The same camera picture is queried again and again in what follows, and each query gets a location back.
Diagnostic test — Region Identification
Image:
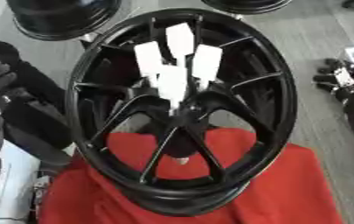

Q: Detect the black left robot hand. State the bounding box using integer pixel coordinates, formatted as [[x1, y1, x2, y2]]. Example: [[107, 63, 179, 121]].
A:
[[0, 39, 76, 166]]

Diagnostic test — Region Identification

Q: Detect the black round wheel rim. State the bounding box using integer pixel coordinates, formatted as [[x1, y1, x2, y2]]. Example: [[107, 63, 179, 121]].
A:
[[199, 0, 295, 16], [5, 0, 123, 42]]

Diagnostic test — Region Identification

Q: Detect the black spoked wheel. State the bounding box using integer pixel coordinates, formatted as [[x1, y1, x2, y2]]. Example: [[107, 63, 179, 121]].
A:
[[63, 8, 299, 217]]

